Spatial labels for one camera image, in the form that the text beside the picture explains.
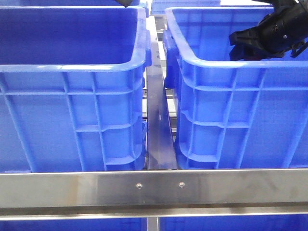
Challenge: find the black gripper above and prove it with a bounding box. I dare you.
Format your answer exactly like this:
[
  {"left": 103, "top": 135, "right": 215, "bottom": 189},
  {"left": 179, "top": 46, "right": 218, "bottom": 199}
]
[
  {"left": 229, "top": 0, "right": 308, "bottom": 61},
  {"left": 115, "top": 0, "right": 133, "bottom": 7}
]

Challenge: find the back right blue crate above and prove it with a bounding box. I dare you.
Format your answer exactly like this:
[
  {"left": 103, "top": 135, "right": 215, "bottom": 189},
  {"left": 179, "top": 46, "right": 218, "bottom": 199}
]
[{"left": 151, "top": 0, "right": 220, "bottom": 15}]

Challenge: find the left blue plastic crate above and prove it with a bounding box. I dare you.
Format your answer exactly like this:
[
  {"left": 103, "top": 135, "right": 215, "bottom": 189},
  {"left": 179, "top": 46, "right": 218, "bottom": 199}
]
[{"left": 0, "top": 6, "right": 152, "bottom": 173}]

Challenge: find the blue plastic crate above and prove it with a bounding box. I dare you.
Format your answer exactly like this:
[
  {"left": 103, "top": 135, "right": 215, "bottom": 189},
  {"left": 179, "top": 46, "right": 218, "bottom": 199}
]
[
  {"left": 163, "top": 7, "right": 308, "bottom": 169},
  {"left": 0, "top": 6, "right": 152, "bottom": 173}
]

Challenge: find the right blue plastic crate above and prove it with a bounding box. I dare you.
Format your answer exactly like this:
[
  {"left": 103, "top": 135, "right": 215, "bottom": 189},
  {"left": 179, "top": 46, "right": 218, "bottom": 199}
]
[{"left": 163, "top": 7, "right": 308, "bottom": 169}]

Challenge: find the back left blue crate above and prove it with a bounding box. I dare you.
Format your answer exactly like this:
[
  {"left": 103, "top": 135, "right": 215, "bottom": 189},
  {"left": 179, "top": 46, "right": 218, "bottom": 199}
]
[{"left": 0, "top": 0, "right": 149, "bottom": 10}]

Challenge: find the steel centre divider bar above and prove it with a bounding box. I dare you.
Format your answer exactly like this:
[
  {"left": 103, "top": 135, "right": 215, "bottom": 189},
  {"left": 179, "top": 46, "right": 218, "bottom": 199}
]
[{"left": 146, "top": 32, "right": 178, "bottom": 170}]

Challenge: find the lower right blue crate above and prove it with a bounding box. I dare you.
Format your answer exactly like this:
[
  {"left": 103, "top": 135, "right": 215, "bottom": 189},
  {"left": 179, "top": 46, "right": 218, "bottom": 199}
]
[{"left": 160, "top": 214, "right": 308, "bottom": 231}]

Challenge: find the lower left blue crate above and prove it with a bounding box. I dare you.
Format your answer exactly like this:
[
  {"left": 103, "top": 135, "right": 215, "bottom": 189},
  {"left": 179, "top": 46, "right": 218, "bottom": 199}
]
[{"left": 0, "top": 218, "right": 146, "bottom": 231}]

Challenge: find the steel front shelf rail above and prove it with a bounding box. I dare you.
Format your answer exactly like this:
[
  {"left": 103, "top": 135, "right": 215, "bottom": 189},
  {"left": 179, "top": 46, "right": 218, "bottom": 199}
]
[{"left": 0, "top": 169, "right": 308, "bottom": 220}]

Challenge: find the left rail screw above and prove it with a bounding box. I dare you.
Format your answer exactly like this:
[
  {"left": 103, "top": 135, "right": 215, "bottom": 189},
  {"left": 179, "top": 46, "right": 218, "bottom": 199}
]
[{"left": 136, "top": 183, "right": 142, "bottom": 189}]

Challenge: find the rail screw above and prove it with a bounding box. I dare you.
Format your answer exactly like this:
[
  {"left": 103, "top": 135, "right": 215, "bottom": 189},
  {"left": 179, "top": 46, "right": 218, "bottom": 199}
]
[
  {"left": 136, "top": 183, "right": 142, "bottom": 189},
  {"left": 179, "top": 182, "right": 185, "bottom": 188}
]

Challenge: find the right rail screw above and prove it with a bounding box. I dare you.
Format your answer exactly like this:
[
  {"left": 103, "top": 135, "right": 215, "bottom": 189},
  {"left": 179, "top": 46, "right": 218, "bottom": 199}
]
[{"left": 179, "top": 182, "right": 185, "bottom": 188}]

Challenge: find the steel lower upright post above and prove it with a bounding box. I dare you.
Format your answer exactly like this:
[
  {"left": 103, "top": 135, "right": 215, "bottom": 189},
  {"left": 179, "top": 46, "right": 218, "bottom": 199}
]
[{"left": 147, "top": 217, "right": 160, "bottom": 231}]

